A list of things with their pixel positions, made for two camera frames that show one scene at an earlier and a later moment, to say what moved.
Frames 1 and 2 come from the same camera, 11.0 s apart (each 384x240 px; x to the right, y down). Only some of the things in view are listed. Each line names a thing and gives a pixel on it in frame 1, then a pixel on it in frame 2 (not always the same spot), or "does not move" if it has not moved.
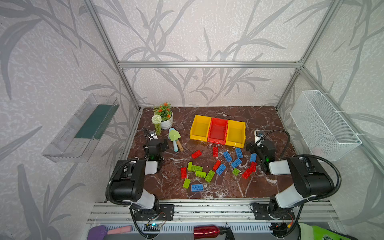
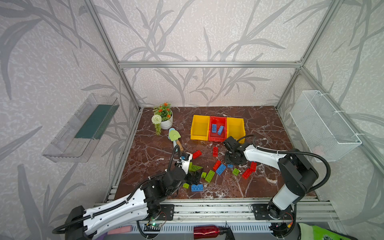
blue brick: (220, 169) does not move
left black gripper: (151, 141) -> (190, 173)
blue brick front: (197, 187) does not move
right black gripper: (259, 146) -> (234, 156)
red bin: (217, 131) does not move
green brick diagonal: (209, 176) does not move
